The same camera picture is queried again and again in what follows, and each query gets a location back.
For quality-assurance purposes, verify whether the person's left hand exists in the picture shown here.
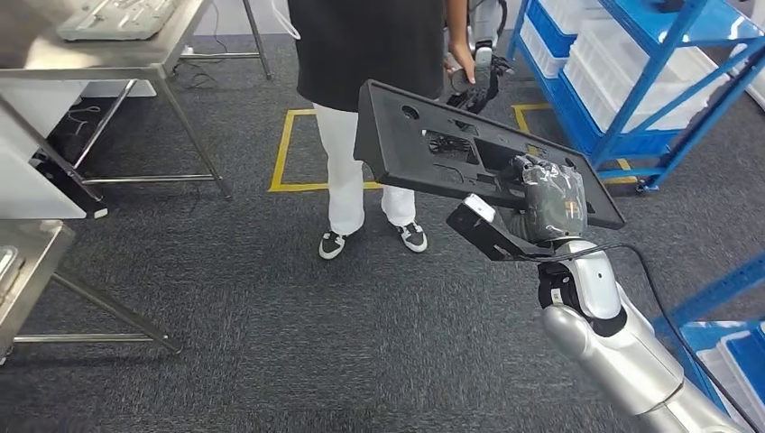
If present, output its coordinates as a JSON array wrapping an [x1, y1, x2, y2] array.
[[445, 40, 477, 86]]

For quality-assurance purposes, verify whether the black plastic panel part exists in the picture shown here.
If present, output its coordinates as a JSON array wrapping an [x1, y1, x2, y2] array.
[[354, 78, 628, 231]]

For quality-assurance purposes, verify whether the silver and black robot limb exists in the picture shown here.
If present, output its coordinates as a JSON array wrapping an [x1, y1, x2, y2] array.
[[447, 0, 516, 115]]

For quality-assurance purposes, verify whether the white plastic crate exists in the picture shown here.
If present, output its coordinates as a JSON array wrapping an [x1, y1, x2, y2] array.
[[561, 17, 733, 133], [696, 331, 765, 433], [518, 17, 566, 80]]

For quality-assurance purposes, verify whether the person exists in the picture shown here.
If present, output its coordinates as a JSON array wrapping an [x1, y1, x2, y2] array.
[[286, 0, 477, 261]]

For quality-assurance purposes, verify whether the black and white sneaker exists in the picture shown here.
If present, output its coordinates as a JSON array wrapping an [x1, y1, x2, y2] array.
[[318, 229, 349, 261], [397, 221, 429, 254]]

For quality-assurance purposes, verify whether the stainless steel table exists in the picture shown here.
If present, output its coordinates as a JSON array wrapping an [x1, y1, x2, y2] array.
[[0, 0, 273, 201]]

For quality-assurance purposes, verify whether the white partition panel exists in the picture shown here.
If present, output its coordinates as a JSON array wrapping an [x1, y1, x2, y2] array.
[[0, 80, 109, 221]]

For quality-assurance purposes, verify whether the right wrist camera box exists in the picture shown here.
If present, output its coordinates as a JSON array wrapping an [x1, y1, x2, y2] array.
[[446, 192, 554, 263]]

